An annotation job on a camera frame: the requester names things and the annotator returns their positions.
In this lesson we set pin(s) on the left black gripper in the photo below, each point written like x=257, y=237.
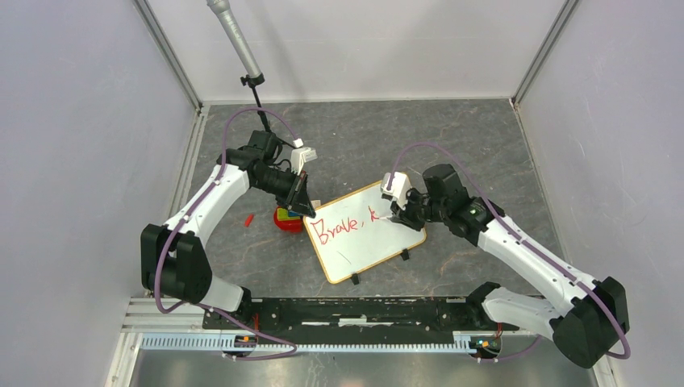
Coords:
x=302, y=204

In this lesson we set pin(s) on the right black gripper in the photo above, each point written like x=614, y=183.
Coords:
x=405, y=215

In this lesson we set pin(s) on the yellow framed whiteboard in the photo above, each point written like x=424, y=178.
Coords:
x=348, y=237

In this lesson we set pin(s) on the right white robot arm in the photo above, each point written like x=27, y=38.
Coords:
x=585, y=318

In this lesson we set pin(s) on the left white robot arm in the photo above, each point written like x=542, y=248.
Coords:
x=174, y=262

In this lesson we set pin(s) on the green toy brick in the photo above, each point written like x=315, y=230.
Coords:
x=282, y=215

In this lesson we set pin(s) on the red toy plate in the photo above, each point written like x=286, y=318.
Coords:
x=293, y=225

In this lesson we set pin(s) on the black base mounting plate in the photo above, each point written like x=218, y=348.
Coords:
x=351, y=321

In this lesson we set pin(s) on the silver microphone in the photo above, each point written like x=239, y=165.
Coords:
x=223, y=12

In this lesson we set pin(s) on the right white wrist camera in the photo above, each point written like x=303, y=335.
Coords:
x=394, y=188

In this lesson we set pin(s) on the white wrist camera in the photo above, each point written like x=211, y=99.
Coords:
x=300, y=155
x=394, y=188

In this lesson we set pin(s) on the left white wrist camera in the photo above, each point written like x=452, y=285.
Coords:
x=300, y=155

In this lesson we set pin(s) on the slotted cable duct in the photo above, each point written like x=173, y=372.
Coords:
x=227, y=342

